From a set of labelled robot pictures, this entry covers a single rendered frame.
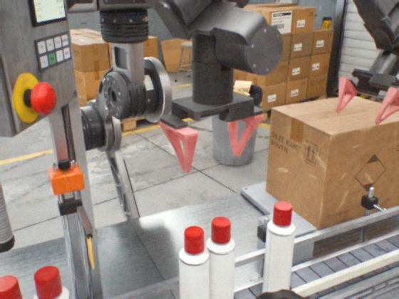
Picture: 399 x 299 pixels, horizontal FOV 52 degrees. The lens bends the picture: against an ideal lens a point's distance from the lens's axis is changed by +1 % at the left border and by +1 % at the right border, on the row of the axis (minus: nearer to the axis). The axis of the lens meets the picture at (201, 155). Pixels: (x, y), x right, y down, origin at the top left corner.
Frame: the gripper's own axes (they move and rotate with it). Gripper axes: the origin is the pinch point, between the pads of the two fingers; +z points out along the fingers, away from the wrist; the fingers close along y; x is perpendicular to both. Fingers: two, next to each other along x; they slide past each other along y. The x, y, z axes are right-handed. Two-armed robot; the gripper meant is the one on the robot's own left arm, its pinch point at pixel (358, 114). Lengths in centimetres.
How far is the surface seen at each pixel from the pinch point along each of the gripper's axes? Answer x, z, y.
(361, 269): 5.3, 29.3, 15.2
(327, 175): 8.9, 13.9, -4.0
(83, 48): 72, -12, -312
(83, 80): 88, 13, -314
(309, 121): 4.2, 3.8, -13.3
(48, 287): -49, 53, 1
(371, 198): 15.2, 13.8, 5.5
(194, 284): -28, 45, 6
